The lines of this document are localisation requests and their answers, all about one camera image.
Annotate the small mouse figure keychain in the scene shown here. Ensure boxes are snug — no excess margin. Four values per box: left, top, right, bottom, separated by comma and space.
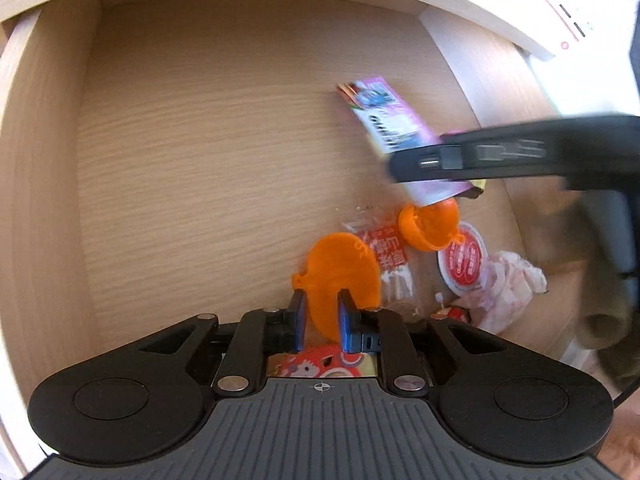
428, 292, 472, 324

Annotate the clear red-label snack bag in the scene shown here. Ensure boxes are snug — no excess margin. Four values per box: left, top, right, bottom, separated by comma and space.
343, 208, 421, 321

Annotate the red patterned toy box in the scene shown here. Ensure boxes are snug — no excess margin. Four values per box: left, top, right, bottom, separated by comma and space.
267, 344, 378, 378

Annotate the pink Volcano snack packet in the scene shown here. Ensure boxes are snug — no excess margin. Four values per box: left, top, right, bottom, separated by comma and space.
337, 76, 486, 206

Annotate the pink white cloth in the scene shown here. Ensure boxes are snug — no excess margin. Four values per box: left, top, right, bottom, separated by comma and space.
454, 252, 548, 335

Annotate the orange capsule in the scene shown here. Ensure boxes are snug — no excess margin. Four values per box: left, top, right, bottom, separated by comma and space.
292, 232, 382, 342

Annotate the orange capsule half cup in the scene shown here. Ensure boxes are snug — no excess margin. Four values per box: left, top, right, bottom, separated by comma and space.
398, 198, 465, 252

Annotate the wooden drawer box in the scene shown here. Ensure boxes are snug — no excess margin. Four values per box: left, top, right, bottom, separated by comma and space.
0, 0, 586, 476

